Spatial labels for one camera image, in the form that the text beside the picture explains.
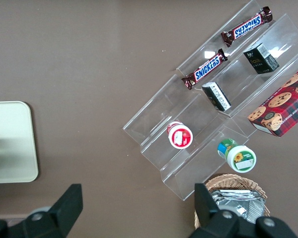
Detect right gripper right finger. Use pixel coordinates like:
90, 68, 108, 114
188, 182, 298, 238

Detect clear acrylic stepped display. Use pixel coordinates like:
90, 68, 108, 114
122, 0, 298, 202

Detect red plaid cookie box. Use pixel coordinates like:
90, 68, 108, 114
247, 62, 298, 138

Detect small black box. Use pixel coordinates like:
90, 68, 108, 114
201, 81, 232, 113
242, 42, 280, 75

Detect green lid yogurt cup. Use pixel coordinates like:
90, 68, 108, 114
217, 138, 257, 174

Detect red lid yogurt cup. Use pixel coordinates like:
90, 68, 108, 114
166, 120, 194, 150

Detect Snickers chocolate bar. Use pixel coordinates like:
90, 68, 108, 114
181, 48, 228, 91
220, 6, 274, 48

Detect silver foil wrapped package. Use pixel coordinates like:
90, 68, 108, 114
208, 189, 266, 225

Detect beige plastic tray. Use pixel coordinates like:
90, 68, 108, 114
0, 100, 39, 184

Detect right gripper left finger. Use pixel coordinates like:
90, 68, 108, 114
0, 183, 84, 238

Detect light tan wicker basket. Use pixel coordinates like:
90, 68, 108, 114
194, 173, 272, 230

